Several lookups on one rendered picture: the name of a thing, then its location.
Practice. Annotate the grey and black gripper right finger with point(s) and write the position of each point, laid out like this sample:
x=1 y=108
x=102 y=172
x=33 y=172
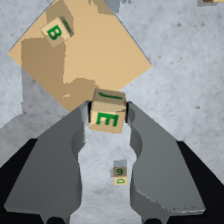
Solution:
x=169 y=181

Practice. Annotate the tan flat mat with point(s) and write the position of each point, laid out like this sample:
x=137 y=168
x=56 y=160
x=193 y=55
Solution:
x=100 y=54

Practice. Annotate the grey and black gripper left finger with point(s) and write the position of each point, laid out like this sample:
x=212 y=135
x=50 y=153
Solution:
x=43 y=179

